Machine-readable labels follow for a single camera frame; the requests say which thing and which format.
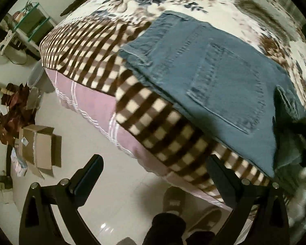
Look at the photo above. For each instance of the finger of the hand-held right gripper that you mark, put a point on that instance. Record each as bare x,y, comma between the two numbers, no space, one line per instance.
302,126

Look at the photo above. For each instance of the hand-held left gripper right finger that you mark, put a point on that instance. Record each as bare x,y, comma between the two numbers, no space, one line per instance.
220,177

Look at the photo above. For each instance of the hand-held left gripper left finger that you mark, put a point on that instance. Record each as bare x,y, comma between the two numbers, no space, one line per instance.
84,177

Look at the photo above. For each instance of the blue denim pants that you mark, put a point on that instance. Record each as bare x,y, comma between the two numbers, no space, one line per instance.
211,81

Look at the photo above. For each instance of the light grey slipper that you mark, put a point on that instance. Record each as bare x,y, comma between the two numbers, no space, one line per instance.
206,218

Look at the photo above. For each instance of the dark grey slipper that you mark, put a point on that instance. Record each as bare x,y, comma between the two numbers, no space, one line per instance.
174,200

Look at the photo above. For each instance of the open cardboard box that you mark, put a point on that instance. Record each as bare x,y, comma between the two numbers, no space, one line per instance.
38,148

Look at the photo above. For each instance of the white and blue packet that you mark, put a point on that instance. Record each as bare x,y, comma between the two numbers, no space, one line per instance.
19,163

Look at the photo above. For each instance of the person's dark trouser leg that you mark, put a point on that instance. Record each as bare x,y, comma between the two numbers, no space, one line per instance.
167,231

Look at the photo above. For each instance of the dark red cloth heap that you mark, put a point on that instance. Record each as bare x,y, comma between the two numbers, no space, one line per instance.
14,112

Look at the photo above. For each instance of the grey plastic basin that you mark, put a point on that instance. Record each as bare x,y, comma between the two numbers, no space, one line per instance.
38,76

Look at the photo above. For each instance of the white folding stand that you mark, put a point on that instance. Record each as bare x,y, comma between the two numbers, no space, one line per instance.
5,42

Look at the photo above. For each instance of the glass shelf stand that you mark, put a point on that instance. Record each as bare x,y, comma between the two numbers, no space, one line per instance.
32,23

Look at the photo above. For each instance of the floral and checkered blanket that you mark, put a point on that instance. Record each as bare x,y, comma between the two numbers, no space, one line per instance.
153,12

